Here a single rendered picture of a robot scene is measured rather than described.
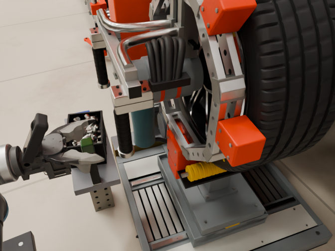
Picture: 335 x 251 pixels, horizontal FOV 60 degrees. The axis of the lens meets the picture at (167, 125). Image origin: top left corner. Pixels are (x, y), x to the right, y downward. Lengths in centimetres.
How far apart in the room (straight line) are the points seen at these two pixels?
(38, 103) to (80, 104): 32
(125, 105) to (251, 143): 29
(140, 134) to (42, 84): 160
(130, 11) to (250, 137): 83
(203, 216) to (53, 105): 147
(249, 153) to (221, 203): 69
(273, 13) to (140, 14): 75
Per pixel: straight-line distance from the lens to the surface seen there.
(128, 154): 77
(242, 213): 133
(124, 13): 130
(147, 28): 83
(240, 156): 66
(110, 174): 114
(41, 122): 67
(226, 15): 61
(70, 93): 241
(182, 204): 141
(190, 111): 111
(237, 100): 67
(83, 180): 115
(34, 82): 265
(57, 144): 73
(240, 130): 67
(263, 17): 66
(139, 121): 107
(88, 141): 98
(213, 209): 131
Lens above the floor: 132
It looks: 42 degrees down
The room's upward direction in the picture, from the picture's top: straight up
